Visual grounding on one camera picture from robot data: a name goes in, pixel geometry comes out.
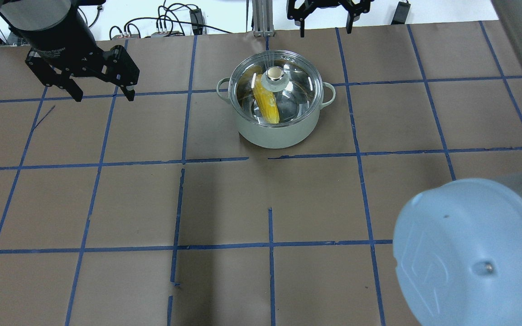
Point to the pale green cooking pot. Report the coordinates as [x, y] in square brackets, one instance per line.
[280, 137]

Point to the yellow toy corn cob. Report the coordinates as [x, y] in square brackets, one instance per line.
[266, 101]

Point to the brown paper table mat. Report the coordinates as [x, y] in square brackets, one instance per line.
[157, 212]

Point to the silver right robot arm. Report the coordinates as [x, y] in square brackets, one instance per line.
[483, 181]

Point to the aluminium frame post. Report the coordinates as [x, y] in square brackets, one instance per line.
[262, 18]

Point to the black power adapter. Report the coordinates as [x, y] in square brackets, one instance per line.
[197, 21]

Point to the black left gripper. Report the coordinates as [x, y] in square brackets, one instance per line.
[58, 37]

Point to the glass pot lid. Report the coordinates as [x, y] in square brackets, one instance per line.
[296, 83]

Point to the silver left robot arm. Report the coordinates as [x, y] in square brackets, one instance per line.
[62, 47]

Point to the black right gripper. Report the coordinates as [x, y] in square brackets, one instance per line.
[329, 9]

